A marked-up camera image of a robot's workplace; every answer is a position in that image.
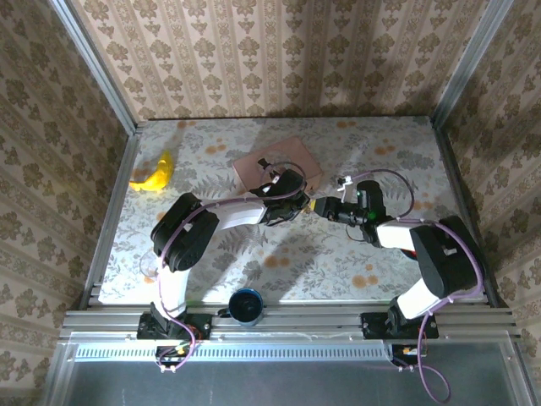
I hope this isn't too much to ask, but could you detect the aluminium table side rail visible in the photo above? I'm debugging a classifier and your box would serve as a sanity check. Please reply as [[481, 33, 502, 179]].
[[429, 116, 511, 308], [78, 130, 143, 310]]

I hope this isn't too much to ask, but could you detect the aluminium frame post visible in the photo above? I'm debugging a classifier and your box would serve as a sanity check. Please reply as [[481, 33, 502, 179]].
[[49, 0, 139, 135], [430, 0, 515, 123]]

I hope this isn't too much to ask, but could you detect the black connector box with wires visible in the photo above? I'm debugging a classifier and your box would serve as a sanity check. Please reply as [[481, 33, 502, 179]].
[[155, 344, 192, 368], [391, 344, 429, 368]]

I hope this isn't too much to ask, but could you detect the crumpled clear plastic wrapper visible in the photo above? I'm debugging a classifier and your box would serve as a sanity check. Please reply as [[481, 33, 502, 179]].
[[139, 251, 164, 281]]

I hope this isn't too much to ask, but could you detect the yellow toy banana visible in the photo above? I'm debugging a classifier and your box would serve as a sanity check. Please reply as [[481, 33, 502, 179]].
[[128, 151, 175, 194]]

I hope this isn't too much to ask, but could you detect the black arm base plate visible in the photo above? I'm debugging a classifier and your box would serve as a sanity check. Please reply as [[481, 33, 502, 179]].
[[361, 311, 440, 340], [137, 311, 212, 340]]

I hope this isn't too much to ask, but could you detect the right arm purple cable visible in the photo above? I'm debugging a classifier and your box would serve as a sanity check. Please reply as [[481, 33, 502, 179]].
[[348, 168, 485, 405]]

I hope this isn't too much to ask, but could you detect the long aluminium base rail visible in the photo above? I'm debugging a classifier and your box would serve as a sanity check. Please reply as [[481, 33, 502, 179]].
[[58, 300, 522, 342]]

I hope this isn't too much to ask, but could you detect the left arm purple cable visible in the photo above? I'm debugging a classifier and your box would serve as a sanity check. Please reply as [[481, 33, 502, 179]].
[[154, 159, 308, 376]]

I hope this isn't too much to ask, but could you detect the slotted grey cable duct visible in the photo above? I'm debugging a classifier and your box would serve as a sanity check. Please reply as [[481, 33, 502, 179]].
[[74, 341, 396, 361]]

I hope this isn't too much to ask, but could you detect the right gripper thin black cable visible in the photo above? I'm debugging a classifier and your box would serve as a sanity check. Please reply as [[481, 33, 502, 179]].
[[344, 223, 369, 243]]

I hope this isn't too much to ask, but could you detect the dark blue mug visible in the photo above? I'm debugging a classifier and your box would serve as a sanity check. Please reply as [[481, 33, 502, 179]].
[[217, 287, 265, 327]]

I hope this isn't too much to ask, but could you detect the grey metal panel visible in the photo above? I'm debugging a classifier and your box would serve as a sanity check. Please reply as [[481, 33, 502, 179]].
[[44, 332, 536, 406]]

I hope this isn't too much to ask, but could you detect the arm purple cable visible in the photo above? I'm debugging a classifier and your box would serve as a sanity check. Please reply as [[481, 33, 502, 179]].
[[154, 159, 308, 376], [348, 168, 485, 405]]

